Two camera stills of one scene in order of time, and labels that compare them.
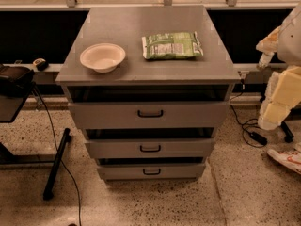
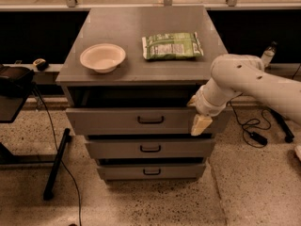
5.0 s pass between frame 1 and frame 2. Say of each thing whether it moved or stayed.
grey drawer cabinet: stayed
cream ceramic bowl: stayed
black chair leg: stayed
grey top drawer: moved
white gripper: moved
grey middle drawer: stayed
